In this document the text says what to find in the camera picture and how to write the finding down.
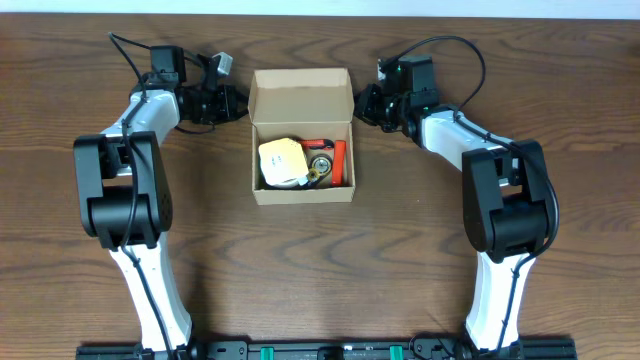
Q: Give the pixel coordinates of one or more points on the brown cardboard box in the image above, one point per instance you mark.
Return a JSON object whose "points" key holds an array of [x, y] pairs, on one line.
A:
{"points": [[302, 104]]}

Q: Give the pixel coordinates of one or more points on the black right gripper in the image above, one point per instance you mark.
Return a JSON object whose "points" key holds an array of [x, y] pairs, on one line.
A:
{"points": [[373, 105]]}

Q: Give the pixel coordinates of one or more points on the yellow correction tape dispenser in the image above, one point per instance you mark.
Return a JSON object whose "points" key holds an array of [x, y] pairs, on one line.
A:
{"points": [[319, 168]]}

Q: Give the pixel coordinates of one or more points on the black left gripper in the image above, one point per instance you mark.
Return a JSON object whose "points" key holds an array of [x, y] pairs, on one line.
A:
{"points": [[226, 103]]}

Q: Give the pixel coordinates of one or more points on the white masking tape roll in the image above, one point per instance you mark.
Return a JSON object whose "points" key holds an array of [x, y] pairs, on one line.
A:
{"points": [[294, 183]]}

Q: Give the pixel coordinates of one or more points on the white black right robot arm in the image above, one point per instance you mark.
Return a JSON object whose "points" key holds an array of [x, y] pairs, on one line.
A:
{"points": [[510, 208]]}

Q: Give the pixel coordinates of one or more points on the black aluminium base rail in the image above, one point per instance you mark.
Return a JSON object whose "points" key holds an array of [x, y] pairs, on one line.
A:
{"points": [[417, 348]]}

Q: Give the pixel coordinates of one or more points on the red utility knife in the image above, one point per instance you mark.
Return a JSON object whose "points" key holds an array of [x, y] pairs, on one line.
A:
{"points": [[317, 144]]}

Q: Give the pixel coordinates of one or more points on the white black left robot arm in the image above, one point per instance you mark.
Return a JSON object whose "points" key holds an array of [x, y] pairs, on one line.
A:
{"points": [[124, 195]]}

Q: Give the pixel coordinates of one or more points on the red stapler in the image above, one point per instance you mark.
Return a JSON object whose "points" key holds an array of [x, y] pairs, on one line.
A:
{"points": [[338, 163]]}

